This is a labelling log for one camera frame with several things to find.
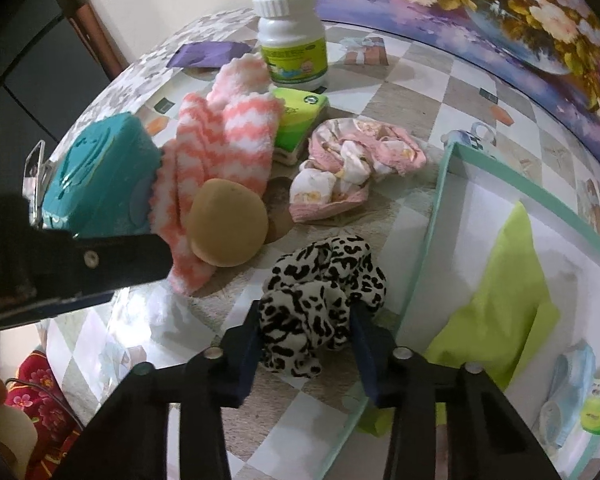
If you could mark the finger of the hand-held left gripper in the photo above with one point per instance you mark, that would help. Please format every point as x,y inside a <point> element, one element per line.
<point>120,260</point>

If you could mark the round tan sponge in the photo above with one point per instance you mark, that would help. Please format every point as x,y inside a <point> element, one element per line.
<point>227,222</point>

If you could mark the white bottle green label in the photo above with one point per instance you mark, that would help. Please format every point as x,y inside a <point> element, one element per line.
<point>292,45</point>

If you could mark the purple packet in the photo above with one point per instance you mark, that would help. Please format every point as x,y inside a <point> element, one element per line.
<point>205,55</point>

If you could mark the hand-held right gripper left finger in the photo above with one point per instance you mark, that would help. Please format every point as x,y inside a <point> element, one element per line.
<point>242,360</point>

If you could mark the cream tape roll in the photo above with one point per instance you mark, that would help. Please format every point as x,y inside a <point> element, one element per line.
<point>10,435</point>

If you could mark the teal shallow cardboard box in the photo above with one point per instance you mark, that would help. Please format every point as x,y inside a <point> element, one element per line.
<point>570,260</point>

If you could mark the pink patterned cloth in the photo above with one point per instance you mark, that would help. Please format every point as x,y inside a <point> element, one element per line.
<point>350,160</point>

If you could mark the leopard print scrunchie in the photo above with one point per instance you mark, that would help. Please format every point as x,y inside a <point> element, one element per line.
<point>310,300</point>

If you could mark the teal plastic box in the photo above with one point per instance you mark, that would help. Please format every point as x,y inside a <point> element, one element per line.
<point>100,180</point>

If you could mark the lime green cloth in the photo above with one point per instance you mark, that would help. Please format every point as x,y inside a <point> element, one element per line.
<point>505,300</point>

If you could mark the pink white striped fuzzy towel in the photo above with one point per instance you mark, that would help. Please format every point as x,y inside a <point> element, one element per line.
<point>220,145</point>

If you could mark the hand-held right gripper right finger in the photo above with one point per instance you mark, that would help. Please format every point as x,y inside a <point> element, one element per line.
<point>367,360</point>

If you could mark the blue face mask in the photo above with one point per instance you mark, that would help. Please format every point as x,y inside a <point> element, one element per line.
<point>567,390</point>

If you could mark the red floral cloth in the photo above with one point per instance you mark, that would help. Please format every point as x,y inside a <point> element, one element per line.
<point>35,400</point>

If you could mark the flower painting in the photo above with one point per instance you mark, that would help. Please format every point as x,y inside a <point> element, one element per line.
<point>455,25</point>

